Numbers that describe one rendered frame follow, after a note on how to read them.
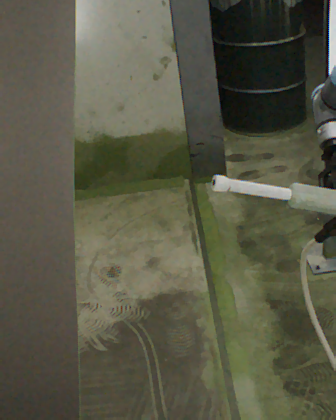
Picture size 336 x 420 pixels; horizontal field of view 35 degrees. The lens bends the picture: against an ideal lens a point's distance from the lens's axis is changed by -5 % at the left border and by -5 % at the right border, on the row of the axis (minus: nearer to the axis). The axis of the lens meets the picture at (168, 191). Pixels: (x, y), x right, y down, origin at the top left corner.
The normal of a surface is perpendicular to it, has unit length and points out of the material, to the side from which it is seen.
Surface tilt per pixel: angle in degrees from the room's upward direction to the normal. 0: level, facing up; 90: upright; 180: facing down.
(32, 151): 90
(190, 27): 90
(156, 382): 0
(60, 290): 90
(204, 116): 90
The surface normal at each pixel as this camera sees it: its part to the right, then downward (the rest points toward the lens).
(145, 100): 0.05, 0.48
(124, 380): -0.13, -0.87
